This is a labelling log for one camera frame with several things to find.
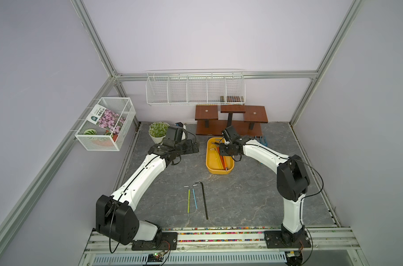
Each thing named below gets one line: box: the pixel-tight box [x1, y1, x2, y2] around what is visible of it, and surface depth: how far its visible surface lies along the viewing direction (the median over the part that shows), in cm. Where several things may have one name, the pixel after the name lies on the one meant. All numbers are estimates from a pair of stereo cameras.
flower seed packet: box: [86, 104, 127, 136], surface depth 76 cm
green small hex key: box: [183, 185, 191, 217], surface depth 87 cm
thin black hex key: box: [194, 181, 209, 221], surface depth 89 cm
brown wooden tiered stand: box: [194, 104, 269, 137], surface depth 110 cm
